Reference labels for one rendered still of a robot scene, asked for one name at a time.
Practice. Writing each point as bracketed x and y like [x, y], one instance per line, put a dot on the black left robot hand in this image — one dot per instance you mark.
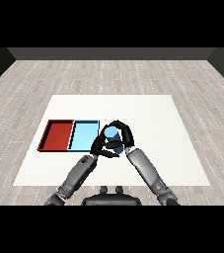
[98, 145]

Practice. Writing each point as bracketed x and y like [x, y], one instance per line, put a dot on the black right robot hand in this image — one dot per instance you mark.
[127, 134]

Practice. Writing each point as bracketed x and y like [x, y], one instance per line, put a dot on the small blue can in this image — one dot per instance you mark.
[111, 132]

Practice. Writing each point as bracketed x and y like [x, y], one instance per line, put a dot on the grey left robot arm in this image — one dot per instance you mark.
[75, 178]

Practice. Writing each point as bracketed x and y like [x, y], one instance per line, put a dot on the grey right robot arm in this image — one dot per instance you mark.
[149, 174]

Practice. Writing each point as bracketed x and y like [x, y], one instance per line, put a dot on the light blue shallow open box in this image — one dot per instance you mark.
[83, 135]

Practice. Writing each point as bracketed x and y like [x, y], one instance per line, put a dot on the red shallow open box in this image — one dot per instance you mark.
[57, 135]

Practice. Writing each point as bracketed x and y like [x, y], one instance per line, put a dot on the dark grey robot body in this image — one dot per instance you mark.
[111, 198]

